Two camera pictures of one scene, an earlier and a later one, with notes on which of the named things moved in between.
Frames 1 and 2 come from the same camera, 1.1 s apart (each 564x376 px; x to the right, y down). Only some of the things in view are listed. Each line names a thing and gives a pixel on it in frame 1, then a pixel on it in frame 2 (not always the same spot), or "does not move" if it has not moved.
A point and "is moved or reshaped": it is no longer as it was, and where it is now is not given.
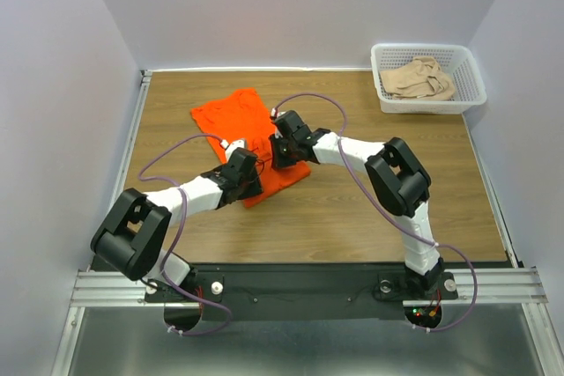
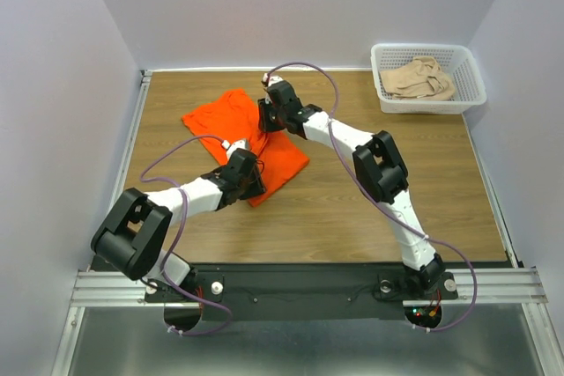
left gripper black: (256, 188) does not move
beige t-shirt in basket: (421, 78) does not move
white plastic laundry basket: (417, 78) does not move
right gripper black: (278, 160) to (264, 126)
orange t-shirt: (246, 115) is moved or reshaped
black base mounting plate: (300, 291) does not move
